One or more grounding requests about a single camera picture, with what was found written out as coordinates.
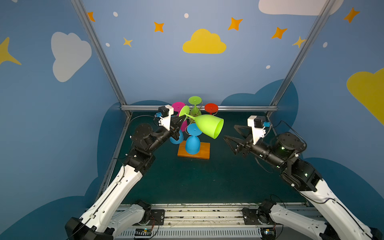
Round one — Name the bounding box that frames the blue wine glass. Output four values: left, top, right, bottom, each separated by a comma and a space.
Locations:
186, 123, 202, 155
169, 130, 185, 145

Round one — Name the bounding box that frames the green wine glass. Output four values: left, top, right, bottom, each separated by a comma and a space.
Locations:
189, 96, 202, 116
179, 106, 224, 139

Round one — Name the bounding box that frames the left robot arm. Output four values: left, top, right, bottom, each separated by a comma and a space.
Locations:
65, 116, 186, 240

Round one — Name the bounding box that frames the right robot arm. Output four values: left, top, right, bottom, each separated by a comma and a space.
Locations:
224, 116, 384, 240

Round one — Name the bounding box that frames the pink wine glass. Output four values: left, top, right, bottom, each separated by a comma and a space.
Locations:
172, 102, 188, 132

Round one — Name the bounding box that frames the red wine glass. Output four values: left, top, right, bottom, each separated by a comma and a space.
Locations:
204, 103, 219, 115

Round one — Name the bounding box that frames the right small circuit board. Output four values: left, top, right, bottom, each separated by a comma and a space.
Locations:
261, 228, 277, 240

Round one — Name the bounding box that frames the small circuit board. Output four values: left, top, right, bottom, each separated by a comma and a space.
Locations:
133, 228, 153, 240
261, 228, 277, 240

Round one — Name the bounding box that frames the left small circuit board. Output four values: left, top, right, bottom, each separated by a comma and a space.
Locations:
133, 228, 153, 240

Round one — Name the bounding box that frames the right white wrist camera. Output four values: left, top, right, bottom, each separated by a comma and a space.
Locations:
247, 116, 271, 145

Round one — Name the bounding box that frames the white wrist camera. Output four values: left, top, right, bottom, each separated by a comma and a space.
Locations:
155, 105, 174, 131
247, 116, 271, 145

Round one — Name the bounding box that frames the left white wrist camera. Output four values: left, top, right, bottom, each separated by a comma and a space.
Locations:
155, 105, 174, 131

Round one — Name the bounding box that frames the wooden base wire glass rack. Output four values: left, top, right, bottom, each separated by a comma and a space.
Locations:
176, 103, 218, 160

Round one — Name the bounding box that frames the right aluminium frame post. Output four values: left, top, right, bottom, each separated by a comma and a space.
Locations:
266, 0, 337, 118

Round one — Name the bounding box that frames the aluminium frame post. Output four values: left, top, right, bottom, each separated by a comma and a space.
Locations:
266, 0, 337, 118
71, 0, 127, 106

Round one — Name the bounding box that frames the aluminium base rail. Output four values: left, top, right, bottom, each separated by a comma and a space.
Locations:
73, 203, 334, 240

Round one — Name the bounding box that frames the left aluminium frame post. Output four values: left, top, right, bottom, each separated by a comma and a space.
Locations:
71, 0, 127, 106

